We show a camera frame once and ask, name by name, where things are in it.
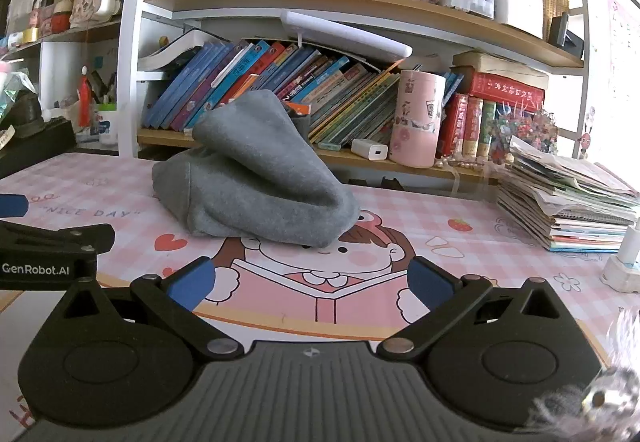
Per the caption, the white bottle on desk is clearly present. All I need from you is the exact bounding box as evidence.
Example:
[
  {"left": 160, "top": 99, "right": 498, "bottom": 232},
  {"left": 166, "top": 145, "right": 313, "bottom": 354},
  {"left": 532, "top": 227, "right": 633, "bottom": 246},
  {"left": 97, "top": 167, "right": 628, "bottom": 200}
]
[{"left": 601, "top": 223, "right": 640, "bottom": 293}]

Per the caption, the white wooden bookshelf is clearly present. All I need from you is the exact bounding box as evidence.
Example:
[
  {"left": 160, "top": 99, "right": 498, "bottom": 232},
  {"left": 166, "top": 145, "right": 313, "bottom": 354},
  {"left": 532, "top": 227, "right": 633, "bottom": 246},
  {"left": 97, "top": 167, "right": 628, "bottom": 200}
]
[{"left": 0, "top": 0, "right": 591, "bottom": 183}]

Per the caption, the yellow tape roll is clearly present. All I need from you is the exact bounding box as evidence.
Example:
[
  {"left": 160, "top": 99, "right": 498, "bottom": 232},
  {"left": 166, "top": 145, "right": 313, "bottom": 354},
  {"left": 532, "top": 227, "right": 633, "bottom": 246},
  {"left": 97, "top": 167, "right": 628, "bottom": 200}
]
[{"left": 22, "top": 27, "right": 39, "bottom": 44}]

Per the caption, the white bar desk lamp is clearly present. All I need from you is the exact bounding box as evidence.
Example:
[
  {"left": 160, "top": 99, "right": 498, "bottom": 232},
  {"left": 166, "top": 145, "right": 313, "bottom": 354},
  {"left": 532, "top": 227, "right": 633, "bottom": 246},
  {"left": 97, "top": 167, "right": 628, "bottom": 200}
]
[{"left": 280, "top": 10, "right": 413, "bottom": 62}]

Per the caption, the red round jar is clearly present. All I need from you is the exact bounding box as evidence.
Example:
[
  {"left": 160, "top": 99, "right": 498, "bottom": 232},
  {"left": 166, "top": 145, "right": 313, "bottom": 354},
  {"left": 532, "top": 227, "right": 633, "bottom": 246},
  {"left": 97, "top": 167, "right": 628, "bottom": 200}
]
[{"left": 51, "top": 0, "right": 73, "bottom": 34}]

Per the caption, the white storage box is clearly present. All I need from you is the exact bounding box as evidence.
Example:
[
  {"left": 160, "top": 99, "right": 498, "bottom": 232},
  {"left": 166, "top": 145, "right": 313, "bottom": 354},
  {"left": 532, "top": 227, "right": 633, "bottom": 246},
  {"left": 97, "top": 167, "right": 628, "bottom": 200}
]
[{"left": 494, "top": 0, "right": 544, "bottom": 38}]

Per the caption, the white power adapter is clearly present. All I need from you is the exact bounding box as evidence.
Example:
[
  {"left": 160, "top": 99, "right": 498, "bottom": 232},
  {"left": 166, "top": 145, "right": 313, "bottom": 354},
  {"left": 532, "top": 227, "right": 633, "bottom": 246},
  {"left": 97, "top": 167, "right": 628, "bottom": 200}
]
[{"left": 350, "top": 139, "right": 388, "bottom": 161}]

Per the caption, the pink cartoon cylinder tin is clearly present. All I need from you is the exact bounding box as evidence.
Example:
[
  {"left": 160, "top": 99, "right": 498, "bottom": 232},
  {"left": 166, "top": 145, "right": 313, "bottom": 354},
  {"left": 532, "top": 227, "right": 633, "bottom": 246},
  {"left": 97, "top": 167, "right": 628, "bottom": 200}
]
[{"left": 390, "top": 70, "right": 446, "bottom": 169}]

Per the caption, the fluffy crystal charm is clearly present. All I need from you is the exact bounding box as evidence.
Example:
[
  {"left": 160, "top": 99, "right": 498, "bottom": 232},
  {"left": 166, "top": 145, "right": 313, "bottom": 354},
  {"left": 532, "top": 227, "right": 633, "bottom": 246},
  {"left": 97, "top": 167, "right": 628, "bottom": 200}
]
[{"left": 525, "top": 309, "right": 639, "bottom": 441}]

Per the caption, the pink cartoon desk mat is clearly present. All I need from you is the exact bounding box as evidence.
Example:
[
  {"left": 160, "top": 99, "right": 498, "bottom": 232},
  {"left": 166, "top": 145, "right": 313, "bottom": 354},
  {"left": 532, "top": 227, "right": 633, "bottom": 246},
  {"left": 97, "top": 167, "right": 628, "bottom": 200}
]
[{"left": 0, "top": 151, "right": 640, "bottom": 428}]

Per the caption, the grey fleece garment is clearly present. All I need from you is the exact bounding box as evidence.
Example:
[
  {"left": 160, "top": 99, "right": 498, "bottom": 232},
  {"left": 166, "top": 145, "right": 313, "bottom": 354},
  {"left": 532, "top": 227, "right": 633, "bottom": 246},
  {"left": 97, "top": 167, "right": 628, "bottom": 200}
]
[{"left": 152, "top": 90, "right": 360, "bottom": 247}]

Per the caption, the red tassel pendant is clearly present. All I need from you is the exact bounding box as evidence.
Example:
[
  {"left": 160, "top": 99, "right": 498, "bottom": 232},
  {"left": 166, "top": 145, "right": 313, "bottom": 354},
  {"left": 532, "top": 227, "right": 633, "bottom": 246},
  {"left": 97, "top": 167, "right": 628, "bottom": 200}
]
[{"left": 77, "top": 66, "right": 93, "bottom": 129}]

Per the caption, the stack of paper booklets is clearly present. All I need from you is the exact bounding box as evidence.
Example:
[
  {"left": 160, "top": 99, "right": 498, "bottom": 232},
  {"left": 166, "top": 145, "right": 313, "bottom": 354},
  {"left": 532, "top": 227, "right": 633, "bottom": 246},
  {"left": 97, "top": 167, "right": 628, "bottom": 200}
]
[{"left": 497, "top": 137, "right": 639, "bottom": 253}]

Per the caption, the white jar green lid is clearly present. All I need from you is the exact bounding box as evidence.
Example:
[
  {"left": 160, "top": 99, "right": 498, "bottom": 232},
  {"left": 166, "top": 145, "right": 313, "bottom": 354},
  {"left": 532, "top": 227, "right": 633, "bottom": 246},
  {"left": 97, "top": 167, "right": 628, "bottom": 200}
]
[{"left": 96, "top": 104, "right": 118, "bottom": 146}]

